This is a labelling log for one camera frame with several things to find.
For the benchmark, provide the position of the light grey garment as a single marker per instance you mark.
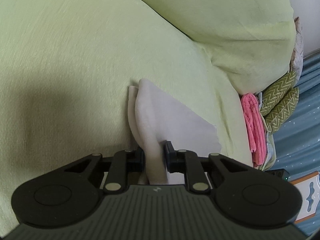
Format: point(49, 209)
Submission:
point(156, 117)

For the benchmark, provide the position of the light blue folded blanket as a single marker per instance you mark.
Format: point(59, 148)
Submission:
point(270, 150)

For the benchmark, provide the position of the black power strip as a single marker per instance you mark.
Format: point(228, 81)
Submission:
point(280, 173)

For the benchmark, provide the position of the pink folded towel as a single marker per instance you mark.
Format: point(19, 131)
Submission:
point(255, 129)

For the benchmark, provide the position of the white wooden chair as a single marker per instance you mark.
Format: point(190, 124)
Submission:
point(308, 186)

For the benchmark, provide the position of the green chevron cushion back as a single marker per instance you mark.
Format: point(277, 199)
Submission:
point(282, 111)

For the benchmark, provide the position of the grey textured pillow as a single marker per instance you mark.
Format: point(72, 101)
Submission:
point(296, 62)

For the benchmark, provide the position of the light green sofa cover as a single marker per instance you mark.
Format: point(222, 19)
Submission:
point(67, 65)

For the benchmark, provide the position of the green chevron cushion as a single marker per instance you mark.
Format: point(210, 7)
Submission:
point(282, 111)
point(276, 92)

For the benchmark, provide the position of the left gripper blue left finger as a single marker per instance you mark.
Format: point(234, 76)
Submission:
point(141, 159)

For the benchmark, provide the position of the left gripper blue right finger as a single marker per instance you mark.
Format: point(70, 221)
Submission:
point(170, 157)

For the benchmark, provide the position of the blue star curtain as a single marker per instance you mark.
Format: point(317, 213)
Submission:
point(297, 141)

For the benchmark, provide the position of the green chevron cushion front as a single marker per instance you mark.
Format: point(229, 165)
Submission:
point(276, 92)

